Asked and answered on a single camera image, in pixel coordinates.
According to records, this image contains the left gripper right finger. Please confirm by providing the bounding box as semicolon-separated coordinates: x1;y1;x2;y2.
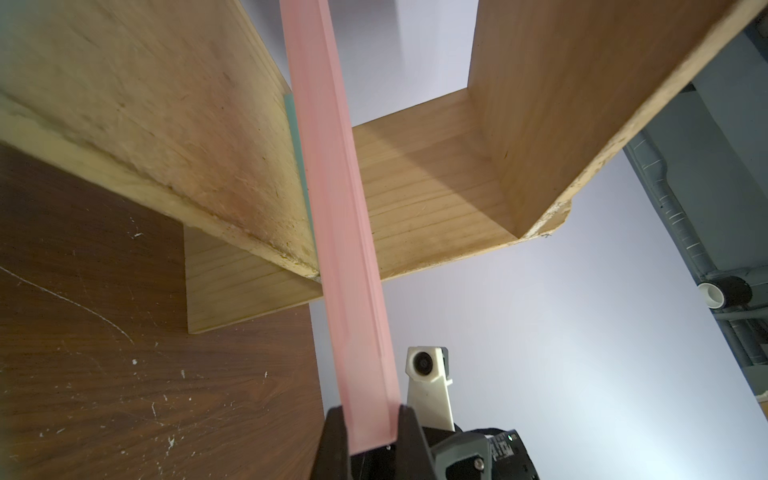
395;405;437;480

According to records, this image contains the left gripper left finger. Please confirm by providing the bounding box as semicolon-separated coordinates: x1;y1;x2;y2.
310;406;351;480

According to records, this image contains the pink pencil case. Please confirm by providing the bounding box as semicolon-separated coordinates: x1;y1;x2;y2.
280;1;401;454

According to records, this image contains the teal pencil case shelf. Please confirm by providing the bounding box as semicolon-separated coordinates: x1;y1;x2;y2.
284;93;315;240

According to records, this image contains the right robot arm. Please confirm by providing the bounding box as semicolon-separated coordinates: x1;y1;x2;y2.
430;428;540;480

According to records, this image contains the wooden two-tier shelf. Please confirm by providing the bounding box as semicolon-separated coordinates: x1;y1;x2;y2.
1;1;766;333

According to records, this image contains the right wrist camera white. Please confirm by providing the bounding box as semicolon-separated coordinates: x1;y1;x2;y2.
405;346;456;432

